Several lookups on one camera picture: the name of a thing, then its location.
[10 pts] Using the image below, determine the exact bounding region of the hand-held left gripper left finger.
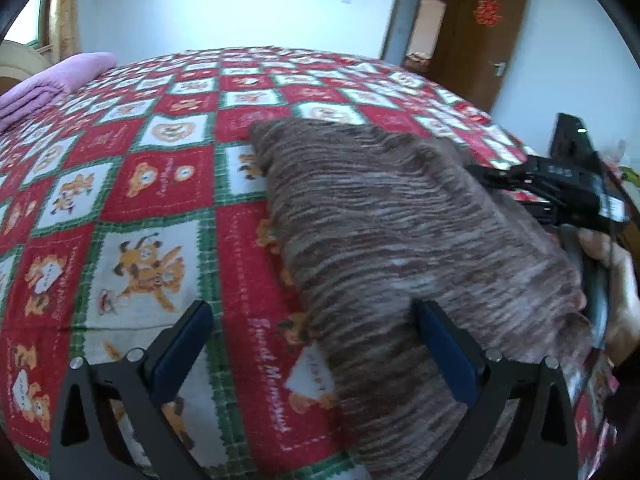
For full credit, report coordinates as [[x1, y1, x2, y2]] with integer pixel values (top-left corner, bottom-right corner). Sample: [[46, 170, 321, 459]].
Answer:
[[50, 300, 216, 480]]

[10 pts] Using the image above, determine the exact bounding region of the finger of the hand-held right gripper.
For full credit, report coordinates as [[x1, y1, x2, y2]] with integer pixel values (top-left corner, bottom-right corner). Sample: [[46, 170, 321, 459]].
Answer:
[[467, 162, 538, 195]]

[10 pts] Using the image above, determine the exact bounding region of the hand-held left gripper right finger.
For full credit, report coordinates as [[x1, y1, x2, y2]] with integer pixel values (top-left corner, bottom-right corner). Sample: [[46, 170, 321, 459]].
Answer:
[[410, 300, 584, 480]]

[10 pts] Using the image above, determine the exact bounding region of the brown knit sweater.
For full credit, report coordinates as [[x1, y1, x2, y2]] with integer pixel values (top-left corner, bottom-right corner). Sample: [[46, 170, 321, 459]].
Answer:
[[248, 119, 596, 480]]

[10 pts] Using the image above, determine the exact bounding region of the person's right hand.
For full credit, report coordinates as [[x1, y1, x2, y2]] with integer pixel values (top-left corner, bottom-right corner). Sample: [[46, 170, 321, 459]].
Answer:
[[575, 227, 640, 367]]

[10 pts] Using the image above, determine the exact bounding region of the brown wooden door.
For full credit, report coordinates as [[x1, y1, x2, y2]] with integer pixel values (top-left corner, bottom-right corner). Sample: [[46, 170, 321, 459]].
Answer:
[[427, 0, 530, 112]]

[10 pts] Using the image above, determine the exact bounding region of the red paper door decoration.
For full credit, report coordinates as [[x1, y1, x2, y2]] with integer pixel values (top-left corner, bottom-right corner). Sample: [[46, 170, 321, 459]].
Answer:
[[475, 0, 504, 26]]

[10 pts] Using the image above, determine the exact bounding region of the red green printed bedspread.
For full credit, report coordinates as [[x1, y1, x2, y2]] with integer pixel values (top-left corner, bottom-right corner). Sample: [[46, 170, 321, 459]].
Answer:
[[0, 46, 621, 480]]

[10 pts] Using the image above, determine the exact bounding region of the folded pink blanket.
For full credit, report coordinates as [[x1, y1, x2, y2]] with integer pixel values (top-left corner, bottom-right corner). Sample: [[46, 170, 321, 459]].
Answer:
[[0, 52, 117, 134]]

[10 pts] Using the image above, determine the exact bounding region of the cream wooden headboard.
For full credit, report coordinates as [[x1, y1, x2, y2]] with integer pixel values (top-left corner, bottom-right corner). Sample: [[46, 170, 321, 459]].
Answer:
[[0, 40, 54, 99]]

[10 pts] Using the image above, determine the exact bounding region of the window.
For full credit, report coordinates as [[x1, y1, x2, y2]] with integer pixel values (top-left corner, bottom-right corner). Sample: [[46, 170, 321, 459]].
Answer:
[[25, 0, 57, 56]]

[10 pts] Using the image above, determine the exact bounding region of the yellow patterned curtain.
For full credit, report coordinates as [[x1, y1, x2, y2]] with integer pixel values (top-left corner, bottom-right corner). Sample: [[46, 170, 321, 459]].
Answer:
[[47, 0, 84, 59]]

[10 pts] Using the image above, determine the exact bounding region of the brown door frame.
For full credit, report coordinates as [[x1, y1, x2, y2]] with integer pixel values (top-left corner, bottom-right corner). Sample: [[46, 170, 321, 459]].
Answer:
[[380, 0, 469, 74]]

